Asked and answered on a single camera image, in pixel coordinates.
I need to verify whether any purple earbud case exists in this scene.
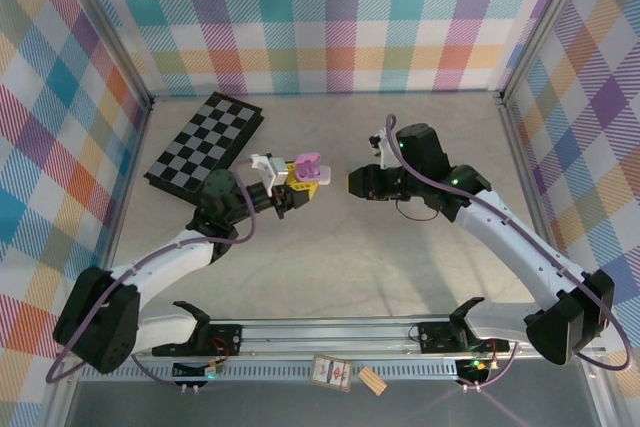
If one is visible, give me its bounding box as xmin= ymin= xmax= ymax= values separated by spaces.
xmin=293 ymin=151 xmax=334 ymax=187

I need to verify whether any black grey folding chessboard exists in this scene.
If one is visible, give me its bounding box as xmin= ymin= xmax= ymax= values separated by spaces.
xmin=143 ymin=91 xmax=266 ymax=209

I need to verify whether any small black control board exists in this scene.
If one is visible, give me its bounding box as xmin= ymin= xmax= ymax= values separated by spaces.
xmin=172 ymin=357 xmax=229 ymax=382
xmin=455 ymin=356 xmax=494 ymax=379

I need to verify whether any playing card box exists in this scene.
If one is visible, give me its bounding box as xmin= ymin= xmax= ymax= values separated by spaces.
xmin=310 ymin=354 xmax=355 ymax=392

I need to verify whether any small wooden block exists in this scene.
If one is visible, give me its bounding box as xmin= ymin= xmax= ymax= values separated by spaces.
xmin=357 ymin=366 xmax=389 ymax=397

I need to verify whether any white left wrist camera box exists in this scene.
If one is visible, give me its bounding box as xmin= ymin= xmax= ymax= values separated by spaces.
xmin=249 ymin=152 xmax=291 ymax=196

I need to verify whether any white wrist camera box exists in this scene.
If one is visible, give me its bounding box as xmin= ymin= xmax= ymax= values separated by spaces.
xmin=249 ymin=152 xmax=291 ymax=196
xmin=368 ymin=130 xmax=397 ymax=171

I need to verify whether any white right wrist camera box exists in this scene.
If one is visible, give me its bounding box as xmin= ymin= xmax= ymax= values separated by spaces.
xmin=368 ymin=130 xmax=397 ymax=171

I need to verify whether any aluminium side rail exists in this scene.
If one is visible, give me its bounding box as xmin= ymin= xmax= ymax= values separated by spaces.
xmin=497 ymin=94 xmax=571 ymax=273
xmin=99 ymin=96 xmax=155 ymax=273

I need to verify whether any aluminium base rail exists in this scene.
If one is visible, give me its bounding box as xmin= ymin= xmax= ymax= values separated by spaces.
xmin=134 ymin=317 xmax=606 ymax=363

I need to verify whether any aluminium frame post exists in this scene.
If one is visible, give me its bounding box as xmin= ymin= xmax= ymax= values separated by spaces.
xmin=58 ymin=0 xmax=155 ymax=116
xmin=497 ymin=0 xmax=601 ymax=104

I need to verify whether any perforated metal cable duct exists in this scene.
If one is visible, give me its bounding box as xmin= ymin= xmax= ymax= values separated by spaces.
xmin=79 ymin=362 xmax=461 ymax=382

